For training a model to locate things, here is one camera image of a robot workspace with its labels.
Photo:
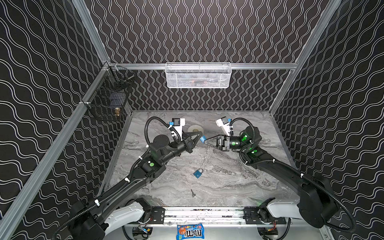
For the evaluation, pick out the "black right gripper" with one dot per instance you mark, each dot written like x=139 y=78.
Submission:
x=224 y=142

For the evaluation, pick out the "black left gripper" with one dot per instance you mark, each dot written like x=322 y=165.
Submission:
x=186 y=142

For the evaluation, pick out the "small blue padlock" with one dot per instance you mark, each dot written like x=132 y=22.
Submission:
x=203 y=139

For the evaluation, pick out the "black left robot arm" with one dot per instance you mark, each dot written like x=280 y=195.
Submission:
x=104 y=214

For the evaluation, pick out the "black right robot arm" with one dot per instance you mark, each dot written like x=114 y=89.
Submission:
x=318 y=205

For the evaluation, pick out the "white tape roll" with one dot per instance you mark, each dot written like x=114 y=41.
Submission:
x=196 y=128

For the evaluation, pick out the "large blue padlock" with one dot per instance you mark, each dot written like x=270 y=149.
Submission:
x=198 y=173

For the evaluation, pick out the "brass padlock in basket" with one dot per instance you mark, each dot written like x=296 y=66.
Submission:
x=117 y=112

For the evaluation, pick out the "candy bag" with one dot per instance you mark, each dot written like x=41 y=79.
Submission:
x=188 y=232

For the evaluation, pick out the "white wire basket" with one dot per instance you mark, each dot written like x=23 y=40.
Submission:
x=198 y=75

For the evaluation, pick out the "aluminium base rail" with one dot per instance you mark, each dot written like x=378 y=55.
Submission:
x=227 y=216

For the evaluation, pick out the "black wire basket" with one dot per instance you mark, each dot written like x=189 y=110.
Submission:
x=112 y=92

